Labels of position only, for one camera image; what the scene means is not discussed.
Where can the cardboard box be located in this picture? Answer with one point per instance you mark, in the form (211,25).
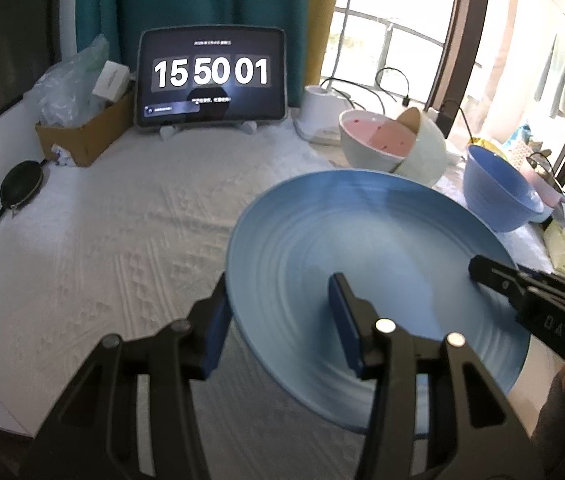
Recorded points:
(82,140)

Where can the yellow curtain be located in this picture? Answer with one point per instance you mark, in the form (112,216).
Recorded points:
(320,10)

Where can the yellow wet wipes pack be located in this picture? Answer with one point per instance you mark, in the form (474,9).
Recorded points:
(487,146)

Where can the light blue ribbed plate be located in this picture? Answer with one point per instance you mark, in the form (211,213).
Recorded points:
(362,240)

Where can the black tablet with clock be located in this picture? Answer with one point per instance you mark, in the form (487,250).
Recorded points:
(212,95)

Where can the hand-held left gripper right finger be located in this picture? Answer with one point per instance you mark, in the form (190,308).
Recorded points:
(345,325)

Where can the white plastic basket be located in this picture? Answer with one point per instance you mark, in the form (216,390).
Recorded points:
(520,150)

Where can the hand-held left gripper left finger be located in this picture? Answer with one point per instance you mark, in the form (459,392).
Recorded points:
(215,332)

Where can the small white box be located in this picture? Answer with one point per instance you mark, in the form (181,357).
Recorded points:
(111,80)

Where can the white desk lamp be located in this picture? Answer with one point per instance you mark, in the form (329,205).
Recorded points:
(320,110)

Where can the cream bowl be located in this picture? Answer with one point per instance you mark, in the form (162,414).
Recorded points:
(427,155)

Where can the pink watermelon print bowl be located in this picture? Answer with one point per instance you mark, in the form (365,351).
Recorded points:
(377,135)

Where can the white tablet stand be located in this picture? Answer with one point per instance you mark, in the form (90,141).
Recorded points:
(167,132)

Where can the dark window frame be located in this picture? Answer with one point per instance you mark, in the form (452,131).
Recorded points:
(462,35)

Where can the white textured tablecloth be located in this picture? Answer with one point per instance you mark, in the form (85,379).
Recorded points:
(137,235)

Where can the dark blue bowl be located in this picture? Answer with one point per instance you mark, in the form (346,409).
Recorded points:
(497,200)

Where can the pink steel bowl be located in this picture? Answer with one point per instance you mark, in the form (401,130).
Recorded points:
(545,185)

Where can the clear plastic bag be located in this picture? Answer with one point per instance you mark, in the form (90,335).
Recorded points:
(62,90)

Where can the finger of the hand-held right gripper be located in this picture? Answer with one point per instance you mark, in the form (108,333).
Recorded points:
(492,272)

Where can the teal hanging towel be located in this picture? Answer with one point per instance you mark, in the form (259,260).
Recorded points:
(560,70)

